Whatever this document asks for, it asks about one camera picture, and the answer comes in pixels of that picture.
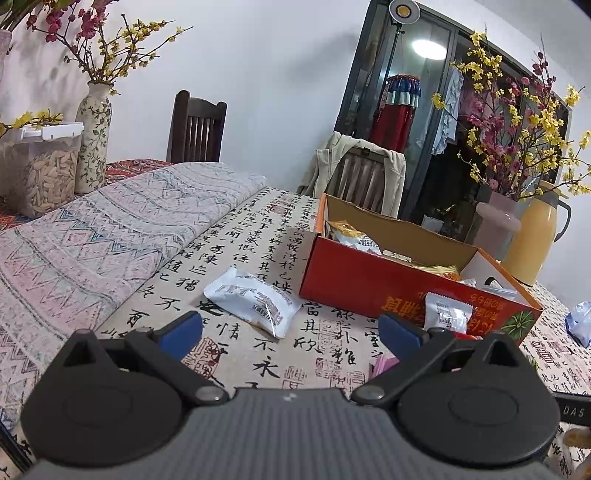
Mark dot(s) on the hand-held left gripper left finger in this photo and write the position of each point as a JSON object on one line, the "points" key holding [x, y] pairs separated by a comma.
{"points": [[182, 332]]}

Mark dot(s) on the white snack packet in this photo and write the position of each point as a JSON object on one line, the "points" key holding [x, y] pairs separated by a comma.
{"points": [[445, 314], [251, 300], [351, 233]]}

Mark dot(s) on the dark framed glass door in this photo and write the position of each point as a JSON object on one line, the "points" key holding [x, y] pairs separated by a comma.
{"points": [[415, 184]]}

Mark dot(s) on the dark wooden chair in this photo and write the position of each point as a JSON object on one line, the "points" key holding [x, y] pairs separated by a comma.
{"points": [[196, 129]]}

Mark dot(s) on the round lamp on stand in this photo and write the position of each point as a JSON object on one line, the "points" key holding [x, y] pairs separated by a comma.
{"points": [[404, 10]]}

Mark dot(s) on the pink and yellow flower bouquet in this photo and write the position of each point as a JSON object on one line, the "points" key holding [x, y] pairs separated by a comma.
{"points": [[521, 124]]}

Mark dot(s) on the floral ceramic vase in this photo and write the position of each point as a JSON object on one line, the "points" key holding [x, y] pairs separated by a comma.
{"points": [[93, 138]]}

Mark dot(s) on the purple snack packet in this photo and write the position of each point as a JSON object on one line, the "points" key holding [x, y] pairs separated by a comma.
{"points": [[385, 365]]}

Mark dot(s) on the red patterned cloth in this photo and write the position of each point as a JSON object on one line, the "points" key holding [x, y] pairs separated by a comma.
{"points": [[134, 167]]}

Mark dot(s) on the pink vase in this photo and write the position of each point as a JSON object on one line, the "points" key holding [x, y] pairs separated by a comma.
{"points": [[496, 226]]}

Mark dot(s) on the yellow blossom branches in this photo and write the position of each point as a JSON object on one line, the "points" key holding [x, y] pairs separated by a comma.
{"points": [[111, 46]]}

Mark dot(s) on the clear container of seeds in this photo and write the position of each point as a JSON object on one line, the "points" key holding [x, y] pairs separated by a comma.
{"points": [[41, 175]]}

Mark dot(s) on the red snack packet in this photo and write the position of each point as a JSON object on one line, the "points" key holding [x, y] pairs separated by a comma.
{"points": [[466, 334]]}

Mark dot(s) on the pale woven patterned cloth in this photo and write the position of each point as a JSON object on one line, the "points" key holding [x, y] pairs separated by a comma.
{"points": [[101, 240]]}

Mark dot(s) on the red cardboard box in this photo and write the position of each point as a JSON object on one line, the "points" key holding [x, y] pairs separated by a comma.
{"points": [[351, 286]]}

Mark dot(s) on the beige jacket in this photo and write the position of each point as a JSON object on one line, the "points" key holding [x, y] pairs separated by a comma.
{"points": [[397, 180]]}

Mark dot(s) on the hanging pale garment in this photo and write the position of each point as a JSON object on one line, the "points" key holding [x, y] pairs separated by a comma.
{"points": [[450, 110]]}

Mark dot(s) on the yellow thermos jug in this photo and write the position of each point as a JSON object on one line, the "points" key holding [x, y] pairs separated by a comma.
{"points": [[531, 240]]}

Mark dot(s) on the blue white plastic bag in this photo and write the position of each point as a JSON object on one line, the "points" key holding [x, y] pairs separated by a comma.
{"points": [[581, 323]]}

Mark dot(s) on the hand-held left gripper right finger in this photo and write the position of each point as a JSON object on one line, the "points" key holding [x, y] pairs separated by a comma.
{"points": [[401, 337]]}

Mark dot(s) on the brown wooden chair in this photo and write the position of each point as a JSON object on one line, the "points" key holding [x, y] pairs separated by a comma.
{"points": [[362, 180]]}

